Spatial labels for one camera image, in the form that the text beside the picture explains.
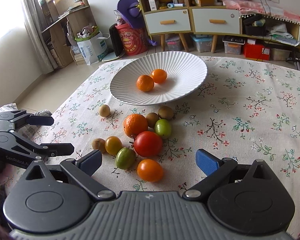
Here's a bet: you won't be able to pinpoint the brown longan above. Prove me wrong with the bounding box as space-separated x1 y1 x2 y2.
158 106 174 120
146 113 160 128
91 138 106 153

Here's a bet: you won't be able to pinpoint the yellow orange small tomato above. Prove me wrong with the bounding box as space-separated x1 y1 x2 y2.
105 136 123 156

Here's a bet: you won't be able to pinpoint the green tomato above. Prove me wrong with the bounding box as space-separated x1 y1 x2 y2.
115 147 136 170
154 119 172 139

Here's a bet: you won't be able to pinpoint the large orange mandarin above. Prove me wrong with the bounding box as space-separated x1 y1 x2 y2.
123 114 148 138

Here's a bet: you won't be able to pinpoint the big red tomato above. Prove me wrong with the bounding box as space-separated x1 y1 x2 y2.
133 131 162 157

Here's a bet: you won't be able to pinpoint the beige longan far left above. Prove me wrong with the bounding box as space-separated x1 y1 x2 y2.
98 104 111 118

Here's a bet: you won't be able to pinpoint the white paper shopping bag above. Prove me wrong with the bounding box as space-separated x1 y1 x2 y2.
75 26 110 65

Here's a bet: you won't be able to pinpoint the floral tablecloth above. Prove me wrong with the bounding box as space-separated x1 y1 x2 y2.
5 56 300 239

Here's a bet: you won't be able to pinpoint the wooden bookshelf by window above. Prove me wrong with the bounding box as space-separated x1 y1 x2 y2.
40 0 96 68

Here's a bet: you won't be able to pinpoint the small mandarin in plate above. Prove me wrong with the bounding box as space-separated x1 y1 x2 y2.
136 75 154 92

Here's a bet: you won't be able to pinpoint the red printed bucket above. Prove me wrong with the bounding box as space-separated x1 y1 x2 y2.
115 23 148 56

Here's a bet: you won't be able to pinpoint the orange tomato in plate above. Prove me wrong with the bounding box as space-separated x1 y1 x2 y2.
151 69 167 83

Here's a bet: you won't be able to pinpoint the grey curtain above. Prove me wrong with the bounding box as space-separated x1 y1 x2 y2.
23 0 58 74

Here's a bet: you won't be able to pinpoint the purple plush toy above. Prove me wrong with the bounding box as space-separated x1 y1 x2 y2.
115 0 158 46

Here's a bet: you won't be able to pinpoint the white ribbed plate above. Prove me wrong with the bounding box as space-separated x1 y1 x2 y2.
110 51 207 106

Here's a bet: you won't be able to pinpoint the red box on floor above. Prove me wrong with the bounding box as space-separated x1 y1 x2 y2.
243 43 270 61

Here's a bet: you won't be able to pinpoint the clear storage bin left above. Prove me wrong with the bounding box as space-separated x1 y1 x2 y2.
165 35 183 51

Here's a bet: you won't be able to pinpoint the clear storage bin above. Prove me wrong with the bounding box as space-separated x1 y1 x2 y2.
191 35 213 53
165 35 183 51

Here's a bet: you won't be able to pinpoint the clear storage bin middle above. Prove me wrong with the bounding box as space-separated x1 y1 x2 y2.
191 35 213 53

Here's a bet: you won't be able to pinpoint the wooden cabinet white drawers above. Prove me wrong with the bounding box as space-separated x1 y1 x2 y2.
139 0 300 53

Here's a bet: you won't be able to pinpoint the pink cloth on shelf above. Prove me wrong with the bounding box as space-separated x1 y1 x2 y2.
222 0 300 25

